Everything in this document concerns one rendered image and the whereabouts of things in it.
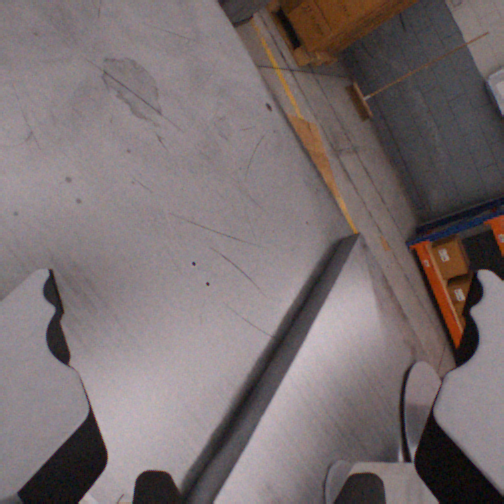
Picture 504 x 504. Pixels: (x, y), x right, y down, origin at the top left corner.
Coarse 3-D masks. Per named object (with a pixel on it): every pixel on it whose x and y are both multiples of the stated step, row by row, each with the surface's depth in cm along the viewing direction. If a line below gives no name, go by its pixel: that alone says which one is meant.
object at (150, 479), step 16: (144, 480) 5; (160, 480) 5; (352, 480) 5; (368, 480) 5; (144, 496) 5; (160, 496) 5; (176, 496) 5; (352, 496) 5; (368, 496) 5; (384, 496) 5
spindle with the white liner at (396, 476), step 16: (336, 464) 54; (352, 464) 53; (368, 464) 51; (384, 464) 50; (400, 464) 48; (336, 480) 51; (384, 480) 47; (400, 480) 46; (416, 480) 44; (336, 496) 50; (400, 496) 44; (416, 496) 43; (432, 496) 42
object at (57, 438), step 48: (48, 288) 10; (0, 336) 8; (48, 336) 8; (0, 384) 7; (48, 384) 7; (0, 432) 6; (48, 432) 6; (96, 432) 7; (0, 480) 5; (48, 480) 6; (96, 480) 7
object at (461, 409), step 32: (480, 288) 10; (480, 320) 9; (480, 352) 8; (448, 384) 7; (480, 384) 7; (448, 416) 6; (480, 416) 6; (416, 448) 7; (448, 448) 6; (480, 448) 6; (448, 480) 6; (480, 480) 5
